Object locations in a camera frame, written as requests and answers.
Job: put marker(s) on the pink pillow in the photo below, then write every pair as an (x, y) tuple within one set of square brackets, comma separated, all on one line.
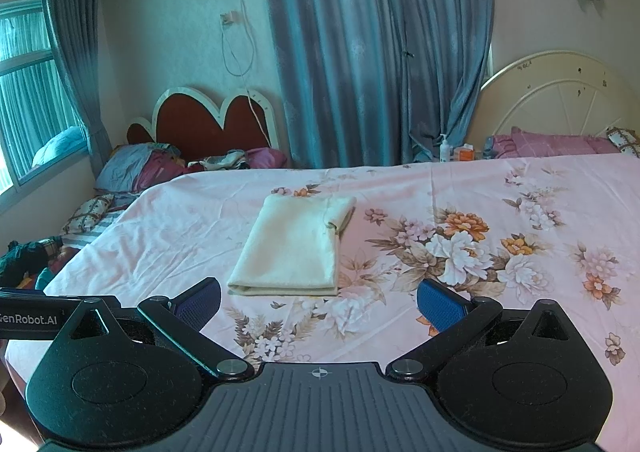
[(550, 144)]

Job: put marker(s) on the lattice patterned pillow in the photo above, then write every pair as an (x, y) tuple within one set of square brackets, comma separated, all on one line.
[(625, 139), (87, 214)]

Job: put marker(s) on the small blue cloth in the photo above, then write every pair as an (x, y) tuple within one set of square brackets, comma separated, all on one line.
[(488, 149)]

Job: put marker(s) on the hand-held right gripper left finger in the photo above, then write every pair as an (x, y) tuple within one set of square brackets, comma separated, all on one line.
[(200, 304)]

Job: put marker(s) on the cream knit sweater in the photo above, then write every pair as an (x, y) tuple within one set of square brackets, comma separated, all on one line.
[(290, 252)]

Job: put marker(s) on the striped sheet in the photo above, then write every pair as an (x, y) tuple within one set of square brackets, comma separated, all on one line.
[(95, 232)]

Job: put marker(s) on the wall socket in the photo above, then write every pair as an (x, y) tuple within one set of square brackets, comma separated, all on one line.
[(230, 19)]

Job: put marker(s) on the red heart-shaped headboard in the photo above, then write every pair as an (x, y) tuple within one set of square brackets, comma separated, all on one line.
[(190, 122)]

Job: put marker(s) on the dark clothes pile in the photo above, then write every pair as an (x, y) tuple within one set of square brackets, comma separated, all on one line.
[(27, 257)]

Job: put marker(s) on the blue-grey curtain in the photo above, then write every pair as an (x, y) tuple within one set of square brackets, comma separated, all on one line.
[(360, 47), (75, 57)]

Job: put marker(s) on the maroon quilt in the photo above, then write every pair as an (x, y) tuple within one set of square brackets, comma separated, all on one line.
[(162, 172)]

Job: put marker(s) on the white pump bottle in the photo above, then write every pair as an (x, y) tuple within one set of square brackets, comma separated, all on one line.
[(445, 149)]

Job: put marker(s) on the maroon pillow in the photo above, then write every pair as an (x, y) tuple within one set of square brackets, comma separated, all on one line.
[(267, 158)]

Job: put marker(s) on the orange box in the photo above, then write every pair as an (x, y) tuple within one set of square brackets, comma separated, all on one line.
[(463, 153)]

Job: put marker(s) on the pink floral bed sheet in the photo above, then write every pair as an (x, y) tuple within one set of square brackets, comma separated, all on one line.
[(200, 232)]

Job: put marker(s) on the window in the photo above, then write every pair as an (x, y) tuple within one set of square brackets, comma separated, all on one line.
[(30, 82)]

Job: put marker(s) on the teal blanket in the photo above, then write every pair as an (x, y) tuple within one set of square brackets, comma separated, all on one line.
[(60, 147)]

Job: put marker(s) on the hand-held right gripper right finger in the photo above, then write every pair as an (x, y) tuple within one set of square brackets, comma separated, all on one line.
[(442, 304)]

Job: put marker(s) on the cream round headboard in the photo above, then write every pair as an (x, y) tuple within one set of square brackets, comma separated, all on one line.
[(550, 102)]

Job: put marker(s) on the patterned crumpled cloth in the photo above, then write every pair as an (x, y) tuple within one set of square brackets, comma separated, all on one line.
[(225, 160)]

